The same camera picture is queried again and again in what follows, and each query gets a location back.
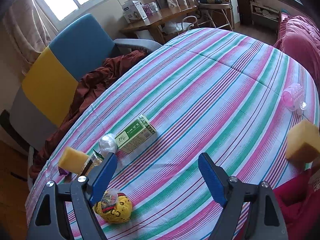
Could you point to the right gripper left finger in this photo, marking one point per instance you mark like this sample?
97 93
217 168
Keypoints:
50 219

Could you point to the pink floral curtain left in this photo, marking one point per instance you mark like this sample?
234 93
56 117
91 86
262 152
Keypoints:
27 31

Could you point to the yellow knitted sock bundle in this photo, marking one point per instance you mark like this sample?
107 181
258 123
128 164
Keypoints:
114 207

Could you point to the yellow sponge block right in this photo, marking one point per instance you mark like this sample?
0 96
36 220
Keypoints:
302 142

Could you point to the white cotton ball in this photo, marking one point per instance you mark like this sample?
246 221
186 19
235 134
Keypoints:
108 144

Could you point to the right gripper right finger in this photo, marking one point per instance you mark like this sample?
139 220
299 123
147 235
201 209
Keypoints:
264 219

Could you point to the dark red blanket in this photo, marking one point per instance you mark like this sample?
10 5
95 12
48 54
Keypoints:
89 88

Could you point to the striped bed sheet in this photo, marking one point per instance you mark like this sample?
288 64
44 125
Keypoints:
207 90

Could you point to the purple snack packet far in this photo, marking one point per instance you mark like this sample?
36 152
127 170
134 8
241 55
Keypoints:
63 172

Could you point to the white carton on desk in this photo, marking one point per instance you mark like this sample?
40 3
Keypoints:
133 11

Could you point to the pink plastic hair roller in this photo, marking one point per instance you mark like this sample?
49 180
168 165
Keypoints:
293 98

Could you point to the wooden side desk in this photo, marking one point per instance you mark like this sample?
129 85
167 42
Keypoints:
153 22

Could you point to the yellow sponge block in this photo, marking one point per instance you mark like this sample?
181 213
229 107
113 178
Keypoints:
302 142
72 160

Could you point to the green white small box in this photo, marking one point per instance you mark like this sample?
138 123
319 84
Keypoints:
134 134

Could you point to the red pink quilt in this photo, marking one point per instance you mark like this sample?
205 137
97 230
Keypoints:
298 198

